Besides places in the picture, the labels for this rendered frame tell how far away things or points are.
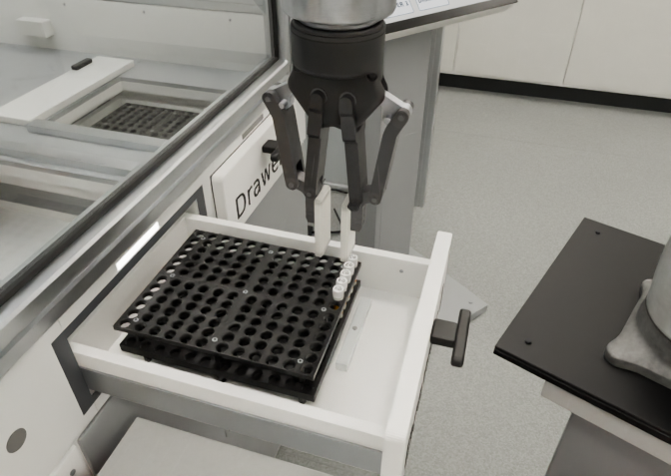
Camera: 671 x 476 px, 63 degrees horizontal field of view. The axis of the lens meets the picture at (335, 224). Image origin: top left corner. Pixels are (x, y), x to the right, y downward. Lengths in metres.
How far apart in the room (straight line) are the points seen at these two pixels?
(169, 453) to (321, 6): 0.50
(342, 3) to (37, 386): 0.43
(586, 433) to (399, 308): 0.33
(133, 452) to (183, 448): 0.05
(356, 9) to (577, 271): 0.60
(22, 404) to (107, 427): 0.15
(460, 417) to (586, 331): 0.87
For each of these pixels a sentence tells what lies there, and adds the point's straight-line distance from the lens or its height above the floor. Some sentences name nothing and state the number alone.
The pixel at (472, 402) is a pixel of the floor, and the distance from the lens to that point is 1.67.
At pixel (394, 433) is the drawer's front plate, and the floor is 0.93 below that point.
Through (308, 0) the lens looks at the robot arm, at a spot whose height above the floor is 1.22.
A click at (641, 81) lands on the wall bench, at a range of 3.49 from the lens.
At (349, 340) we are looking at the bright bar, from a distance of 0.64.
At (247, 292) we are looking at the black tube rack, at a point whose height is 0.90.
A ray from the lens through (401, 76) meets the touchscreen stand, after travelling 1.46.
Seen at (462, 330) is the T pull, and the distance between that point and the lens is 0.57.
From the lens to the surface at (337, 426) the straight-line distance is 0.52.
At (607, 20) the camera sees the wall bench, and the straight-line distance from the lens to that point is 3.36.
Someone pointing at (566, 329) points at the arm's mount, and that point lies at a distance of 0.80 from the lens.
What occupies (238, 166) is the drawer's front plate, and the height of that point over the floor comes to 0.92.
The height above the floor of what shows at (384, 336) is 0.84.
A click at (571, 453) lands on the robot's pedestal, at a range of 0.91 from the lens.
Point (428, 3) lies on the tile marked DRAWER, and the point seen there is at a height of 1.00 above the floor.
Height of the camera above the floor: 1.32
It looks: 36 degrees down
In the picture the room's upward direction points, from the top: straight up
